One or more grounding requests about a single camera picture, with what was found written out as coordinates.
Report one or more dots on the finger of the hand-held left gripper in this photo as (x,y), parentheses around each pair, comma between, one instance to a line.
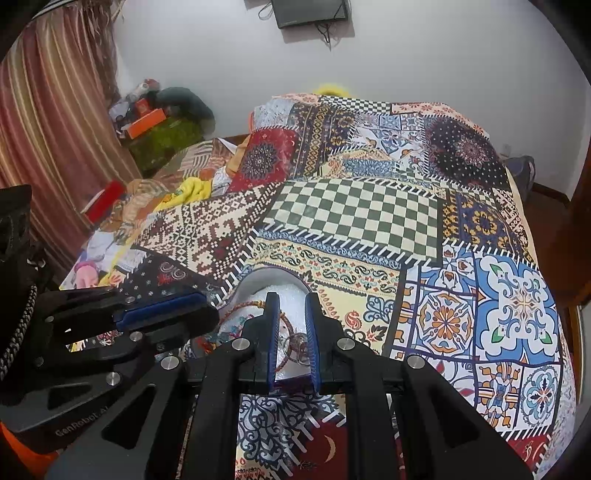
(120,364)
(161,308)

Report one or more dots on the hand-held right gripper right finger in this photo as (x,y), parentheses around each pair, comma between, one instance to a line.
(313,341)

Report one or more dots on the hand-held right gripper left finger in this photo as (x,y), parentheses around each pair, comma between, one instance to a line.
(272,341)

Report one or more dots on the purple heart-shaped jewelry box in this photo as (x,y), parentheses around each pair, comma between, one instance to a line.
(291,304)

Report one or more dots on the orange cloth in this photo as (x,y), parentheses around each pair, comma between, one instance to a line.
(14,454)

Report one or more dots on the yellow cloth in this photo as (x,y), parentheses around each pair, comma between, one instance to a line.
(189,191)

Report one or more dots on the red box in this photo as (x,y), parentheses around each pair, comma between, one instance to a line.
(105,201)

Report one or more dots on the colourful patchwork blanket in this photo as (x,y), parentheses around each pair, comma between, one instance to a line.
(360,217)

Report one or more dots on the black zippered jacket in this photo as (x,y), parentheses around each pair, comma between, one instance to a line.
(16,258)

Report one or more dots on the orange patterned quilt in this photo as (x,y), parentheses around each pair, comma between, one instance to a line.
(194,157)

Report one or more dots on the green cloth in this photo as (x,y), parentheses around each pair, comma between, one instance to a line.
(166,143)

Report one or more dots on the orange box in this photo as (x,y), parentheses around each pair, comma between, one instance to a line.
(147,122)

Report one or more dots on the dark green bag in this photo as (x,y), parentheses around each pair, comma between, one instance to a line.
(184,99)

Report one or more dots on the red striped curtain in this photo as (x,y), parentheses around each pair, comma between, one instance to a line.
(55,115)

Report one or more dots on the yellow round object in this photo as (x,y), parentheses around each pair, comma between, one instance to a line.
(330,87)

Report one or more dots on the dark purple bag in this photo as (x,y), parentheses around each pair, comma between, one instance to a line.
(519,170)

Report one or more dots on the wooden wardrobe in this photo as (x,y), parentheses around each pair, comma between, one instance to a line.
(582,258)

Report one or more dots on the small black monitor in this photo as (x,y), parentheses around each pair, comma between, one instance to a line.
(309,11)

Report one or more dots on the wall socket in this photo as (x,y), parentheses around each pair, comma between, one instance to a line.
(506,148)

